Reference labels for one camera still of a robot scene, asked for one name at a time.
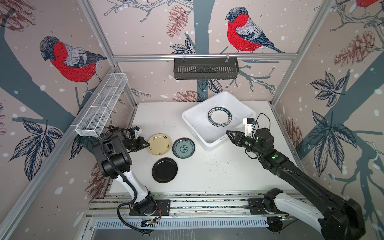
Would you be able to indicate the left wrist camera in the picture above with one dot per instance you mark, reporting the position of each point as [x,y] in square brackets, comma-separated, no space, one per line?
[134,132]

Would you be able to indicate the cream yellow small plate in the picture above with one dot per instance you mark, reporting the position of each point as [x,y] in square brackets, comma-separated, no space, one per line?
[160,144]

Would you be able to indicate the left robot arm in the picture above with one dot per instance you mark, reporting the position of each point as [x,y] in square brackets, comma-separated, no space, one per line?
[112,155]

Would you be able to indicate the green rim plate front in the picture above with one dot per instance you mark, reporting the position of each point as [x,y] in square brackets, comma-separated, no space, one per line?
[219,117]

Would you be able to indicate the teal patterned small plate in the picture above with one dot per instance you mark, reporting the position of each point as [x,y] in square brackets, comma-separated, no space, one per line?
[183,148]

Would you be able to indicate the white plastic bin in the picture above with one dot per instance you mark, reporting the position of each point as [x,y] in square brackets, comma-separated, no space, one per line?
[210,136]

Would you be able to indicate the black round plate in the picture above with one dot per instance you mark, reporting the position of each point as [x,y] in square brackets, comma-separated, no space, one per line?
[164,170]

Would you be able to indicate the horizontal aluminium frame bar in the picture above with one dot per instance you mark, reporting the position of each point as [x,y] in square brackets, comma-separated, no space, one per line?
[159,58]

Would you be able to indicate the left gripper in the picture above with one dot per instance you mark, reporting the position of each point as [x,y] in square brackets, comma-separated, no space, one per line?
[139,145]

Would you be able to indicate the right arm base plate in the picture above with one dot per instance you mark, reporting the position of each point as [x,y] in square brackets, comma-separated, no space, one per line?
[258,207]

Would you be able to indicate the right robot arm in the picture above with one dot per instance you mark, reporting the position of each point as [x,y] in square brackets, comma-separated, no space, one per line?
[331,215]

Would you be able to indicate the white wire mesh basket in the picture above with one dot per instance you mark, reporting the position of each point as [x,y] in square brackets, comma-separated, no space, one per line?
[100,110]

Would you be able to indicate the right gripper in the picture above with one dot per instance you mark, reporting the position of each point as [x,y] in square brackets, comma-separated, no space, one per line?
[238,139]

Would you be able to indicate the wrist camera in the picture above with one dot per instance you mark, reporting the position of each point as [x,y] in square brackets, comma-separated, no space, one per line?
[249,124]
[134,132]

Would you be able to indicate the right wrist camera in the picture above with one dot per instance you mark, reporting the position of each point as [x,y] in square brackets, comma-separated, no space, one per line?
[249,124]

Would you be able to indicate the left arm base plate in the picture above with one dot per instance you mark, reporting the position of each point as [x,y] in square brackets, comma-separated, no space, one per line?
[159,208]

